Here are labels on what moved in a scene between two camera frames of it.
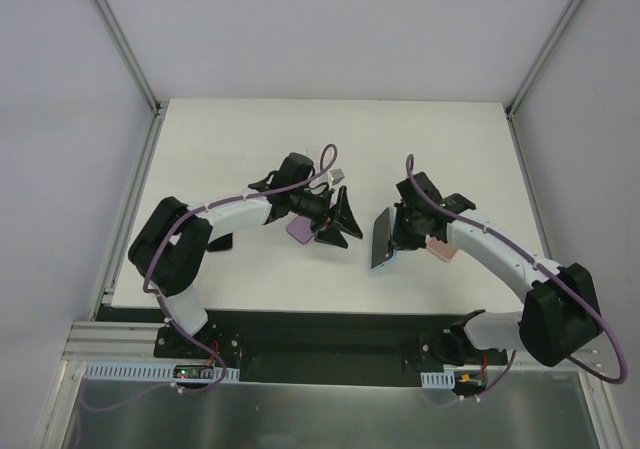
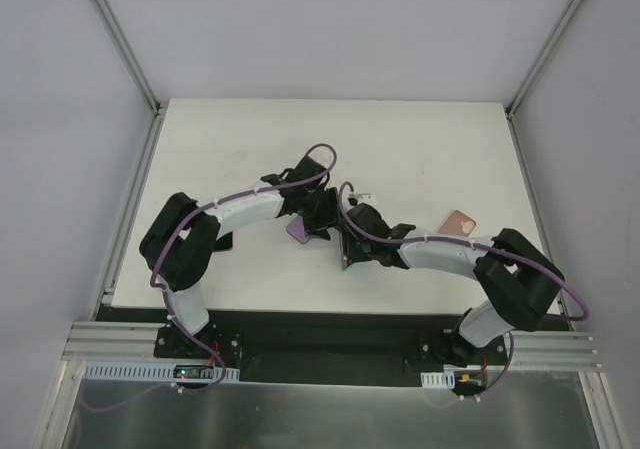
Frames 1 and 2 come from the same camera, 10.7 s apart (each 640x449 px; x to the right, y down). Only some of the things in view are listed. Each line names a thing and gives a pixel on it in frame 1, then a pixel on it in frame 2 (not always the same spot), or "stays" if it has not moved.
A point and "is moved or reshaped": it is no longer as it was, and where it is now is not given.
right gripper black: (400, 229) -> (353, 244)
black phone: (382, 243) is moved or reshaped
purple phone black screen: (300, 228) stays
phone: (223, 243) stays
